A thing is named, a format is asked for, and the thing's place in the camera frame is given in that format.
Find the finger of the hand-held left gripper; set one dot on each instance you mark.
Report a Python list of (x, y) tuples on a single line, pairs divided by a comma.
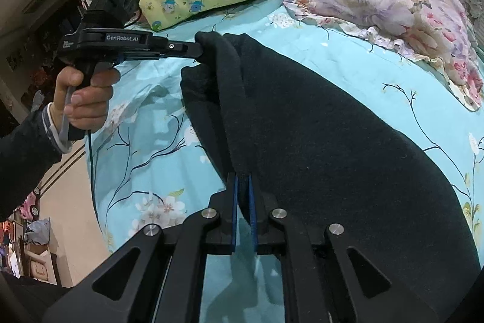
[(181, 47)]

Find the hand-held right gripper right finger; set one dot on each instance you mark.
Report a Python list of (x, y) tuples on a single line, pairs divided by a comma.
[(252, 213)]

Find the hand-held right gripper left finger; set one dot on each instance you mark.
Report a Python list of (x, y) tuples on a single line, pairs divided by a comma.
[(235, 211)]

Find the black pants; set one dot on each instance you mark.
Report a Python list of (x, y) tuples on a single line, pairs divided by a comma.
[(321, 137)]

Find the person's left forearm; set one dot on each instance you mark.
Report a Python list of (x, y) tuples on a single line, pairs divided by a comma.
[(26, 160)]

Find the person's left hand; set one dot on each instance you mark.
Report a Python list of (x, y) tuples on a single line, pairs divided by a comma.
[(89, 103)]

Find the teal floral bed sheet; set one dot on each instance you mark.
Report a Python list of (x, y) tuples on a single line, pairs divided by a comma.
[(151, 111)]

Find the pink toy car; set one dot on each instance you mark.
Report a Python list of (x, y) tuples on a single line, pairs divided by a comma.
[(30, 204)]

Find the cardboard box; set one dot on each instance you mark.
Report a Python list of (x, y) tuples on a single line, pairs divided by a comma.
[(37, 262)]

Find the pink floral ruffled pillow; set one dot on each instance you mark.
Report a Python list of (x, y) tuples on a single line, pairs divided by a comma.
[(382, 1)]

